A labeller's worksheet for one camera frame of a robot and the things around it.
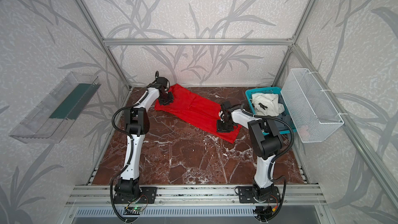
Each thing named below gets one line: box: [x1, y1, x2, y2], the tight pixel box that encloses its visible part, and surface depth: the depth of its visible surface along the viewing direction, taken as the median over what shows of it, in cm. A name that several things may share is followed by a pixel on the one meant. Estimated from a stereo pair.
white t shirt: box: [250, 92, 286, 117], surface depth 99 cm
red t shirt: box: [153, 83, 243, 144], surface depth 106 cm
